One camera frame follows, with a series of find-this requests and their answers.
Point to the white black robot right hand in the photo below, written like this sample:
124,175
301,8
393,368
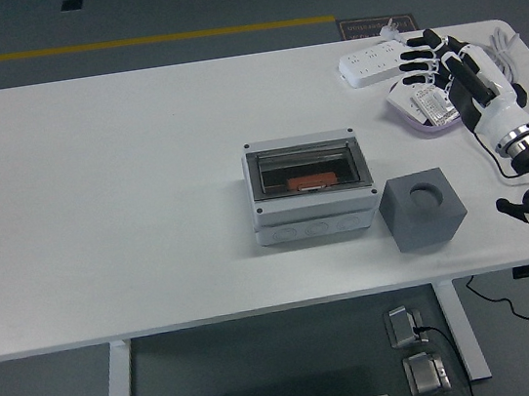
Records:
492,102

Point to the orange cylindrical battery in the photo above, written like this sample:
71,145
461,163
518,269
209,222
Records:
330,178

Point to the smoky transparent box lid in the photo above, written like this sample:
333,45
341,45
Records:
306,162

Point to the grey block battery holder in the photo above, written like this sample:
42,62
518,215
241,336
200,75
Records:
417,231

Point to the metal floor socket box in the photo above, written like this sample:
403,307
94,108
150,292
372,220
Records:
425,375
403,328

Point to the black power adapter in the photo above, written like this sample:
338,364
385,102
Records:
521,95

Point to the white flat panel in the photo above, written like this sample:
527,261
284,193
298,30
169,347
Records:
401,102

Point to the white power plug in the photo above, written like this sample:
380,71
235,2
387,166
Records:
389,29

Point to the white power strip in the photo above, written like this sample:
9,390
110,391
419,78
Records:
369,64

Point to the brown floor sign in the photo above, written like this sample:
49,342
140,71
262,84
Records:
368,26

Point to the black floor hatch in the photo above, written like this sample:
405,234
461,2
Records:
71,4

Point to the labelled packaged wall socket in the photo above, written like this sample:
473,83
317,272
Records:
434,107

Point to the grey plastic enclosure box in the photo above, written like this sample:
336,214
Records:
314,215

